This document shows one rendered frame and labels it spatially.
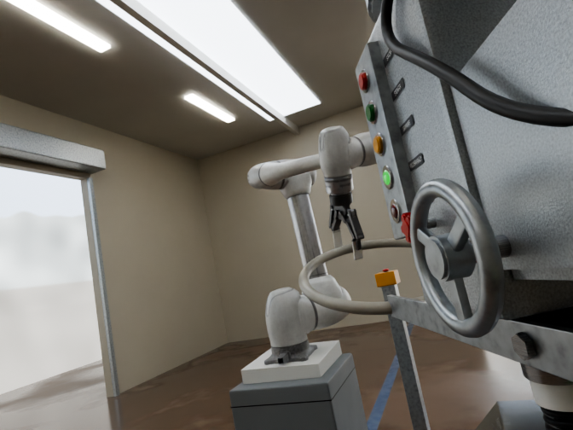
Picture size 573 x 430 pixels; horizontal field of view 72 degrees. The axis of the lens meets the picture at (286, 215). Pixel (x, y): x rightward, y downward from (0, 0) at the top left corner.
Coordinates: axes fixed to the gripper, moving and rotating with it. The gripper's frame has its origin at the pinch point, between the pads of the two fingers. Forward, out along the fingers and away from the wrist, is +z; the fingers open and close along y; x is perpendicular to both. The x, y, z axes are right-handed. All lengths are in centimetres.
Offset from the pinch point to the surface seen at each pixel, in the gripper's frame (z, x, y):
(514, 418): 22, 2, 62
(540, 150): -41, -30, 92
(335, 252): -0.4, -4.6, -0.2
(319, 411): 52, -21, 4
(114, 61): -143, -55, -419
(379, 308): -0.5, -15.0, 40.7
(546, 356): -19, -25, 89
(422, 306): -10, -17, 59
